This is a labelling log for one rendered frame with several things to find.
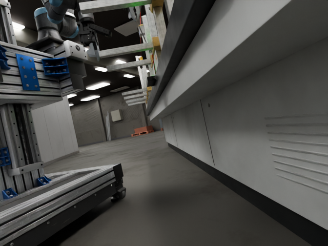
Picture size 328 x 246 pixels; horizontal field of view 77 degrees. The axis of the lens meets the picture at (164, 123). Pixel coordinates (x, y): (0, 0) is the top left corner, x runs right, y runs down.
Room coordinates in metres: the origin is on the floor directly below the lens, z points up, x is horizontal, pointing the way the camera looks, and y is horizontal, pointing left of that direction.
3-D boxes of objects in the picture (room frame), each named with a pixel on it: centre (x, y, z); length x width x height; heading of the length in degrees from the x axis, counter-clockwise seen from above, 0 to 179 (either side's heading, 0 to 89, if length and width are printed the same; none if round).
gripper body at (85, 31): (1.08, 0.29, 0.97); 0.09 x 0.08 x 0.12; 96
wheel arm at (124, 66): (1.35, 0.07, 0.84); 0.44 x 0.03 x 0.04; 96
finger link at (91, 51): (1.06, 0.28, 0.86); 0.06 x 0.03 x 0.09; 96
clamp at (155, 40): (1.13, -0.05, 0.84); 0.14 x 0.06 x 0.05; 6
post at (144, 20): (1.40, -0.02, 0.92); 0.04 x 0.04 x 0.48; 6
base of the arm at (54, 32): (1.29, 0.58, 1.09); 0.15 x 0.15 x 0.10
